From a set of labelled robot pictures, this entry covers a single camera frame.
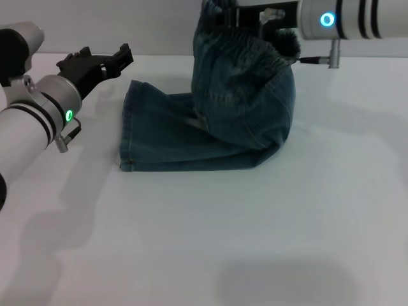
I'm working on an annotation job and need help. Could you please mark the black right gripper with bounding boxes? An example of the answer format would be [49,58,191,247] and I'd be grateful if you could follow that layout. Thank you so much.
[214,0,301,33]

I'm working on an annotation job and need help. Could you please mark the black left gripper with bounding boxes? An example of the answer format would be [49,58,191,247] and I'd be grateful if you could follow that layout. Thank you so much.
[56,42,135,100]

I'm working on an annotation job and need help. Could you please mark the blue denim shorts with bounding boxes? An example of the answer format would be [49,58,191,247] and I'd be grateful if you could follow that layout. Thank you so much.
[118,0,302,174]

